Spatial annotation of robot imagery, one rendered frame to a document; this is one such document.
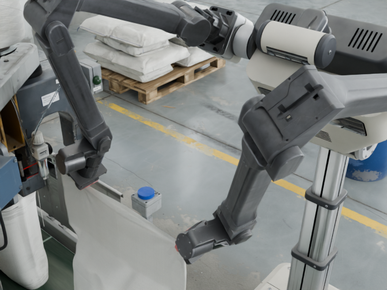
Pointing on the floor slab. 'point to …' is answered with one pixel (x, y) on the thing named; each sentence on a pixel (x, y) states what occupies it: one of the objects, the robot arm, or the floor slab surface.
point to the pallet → (124, 84)
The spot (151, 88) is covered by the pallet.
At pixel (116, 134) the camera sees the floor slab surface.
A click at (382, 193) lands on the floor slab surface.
